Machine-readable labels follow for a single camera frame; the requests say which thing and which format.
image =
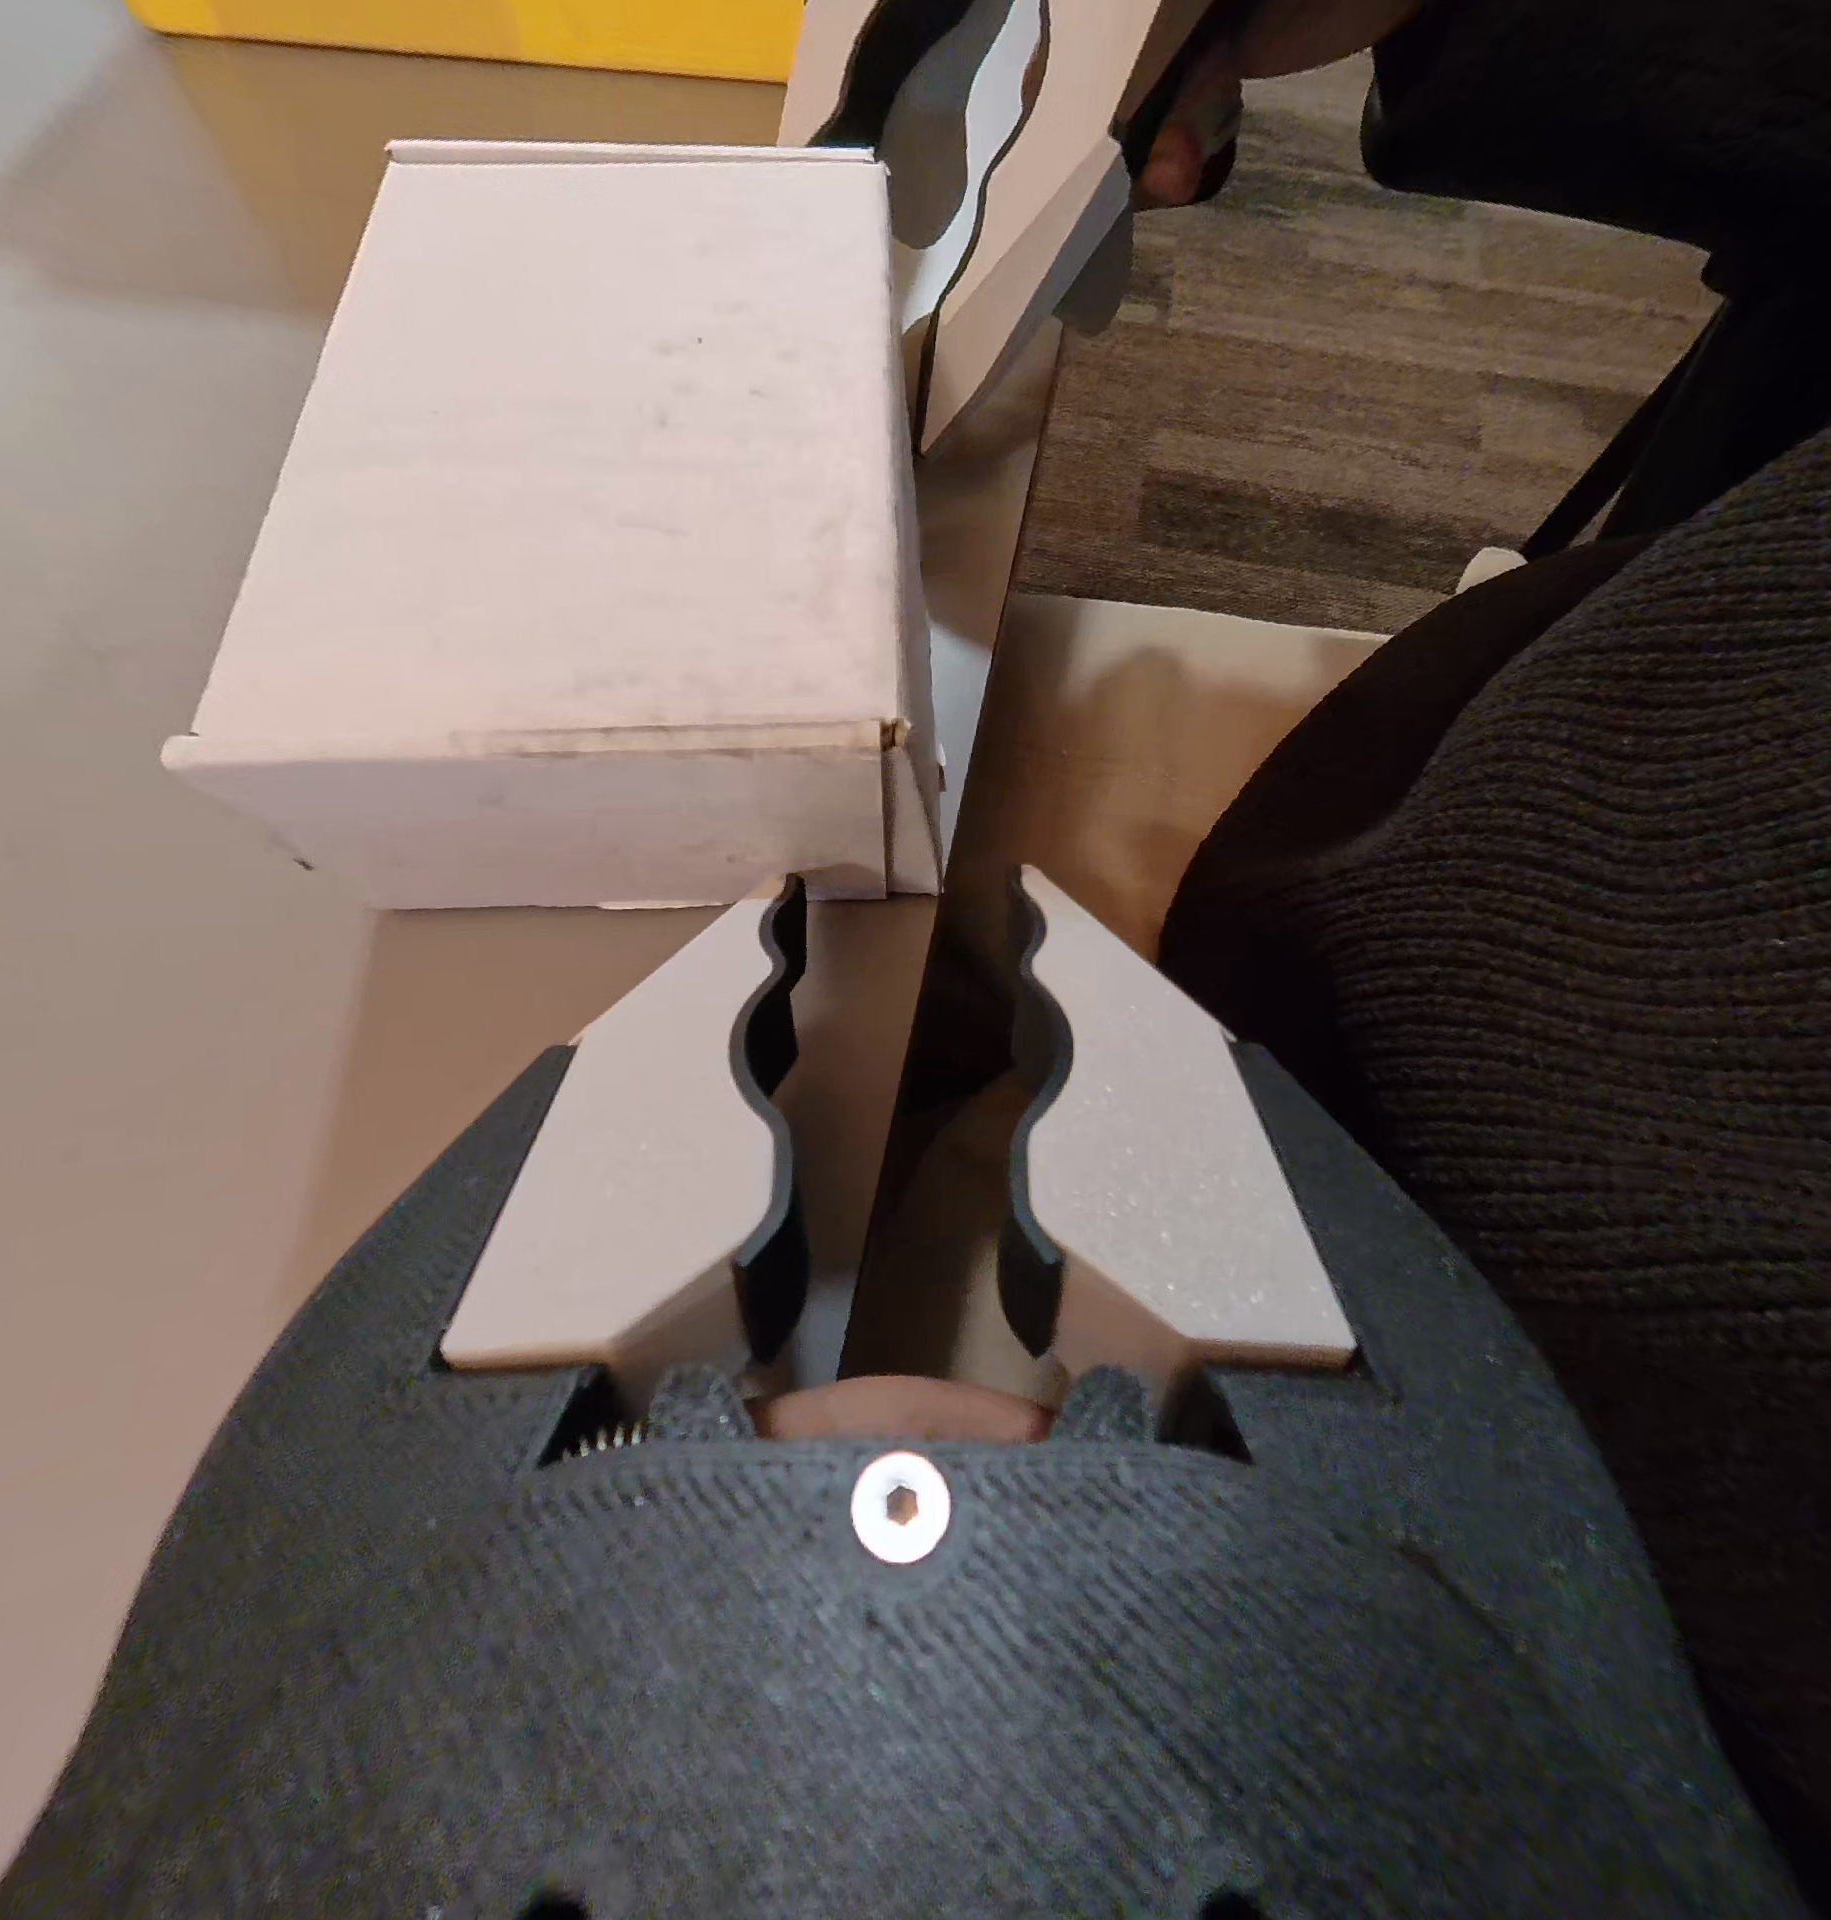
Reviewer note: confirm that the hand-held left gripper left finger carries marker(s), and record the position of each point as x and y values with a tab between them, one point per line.
632	1171

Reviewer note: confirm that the yellow plastic bin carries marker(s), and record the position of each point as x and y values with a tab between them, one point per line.
481	30

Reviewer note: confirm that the person's black knitted sweater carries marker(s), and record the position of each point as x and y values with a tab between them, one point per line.
1605	975

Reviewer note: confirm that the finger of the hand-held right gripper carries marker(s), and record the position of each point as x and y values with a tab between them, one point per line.
825	75
1066	180

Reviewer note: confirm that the person's tan trouser leg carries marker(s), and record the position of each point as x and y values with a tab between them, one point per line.
1154	750

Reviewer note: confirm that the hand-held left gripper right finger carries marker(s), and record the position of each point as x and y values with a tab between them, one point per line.
1185	1171

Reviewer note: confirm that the white cardboard mailer box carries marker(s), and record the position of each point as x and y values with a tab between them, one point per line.
584	495

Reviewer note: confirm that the person's right forearm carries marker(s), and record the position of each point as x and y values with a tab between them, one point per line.
1605	121

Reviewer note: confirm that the person's right hand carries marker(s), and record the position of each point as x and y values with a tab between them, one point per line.
1192	172

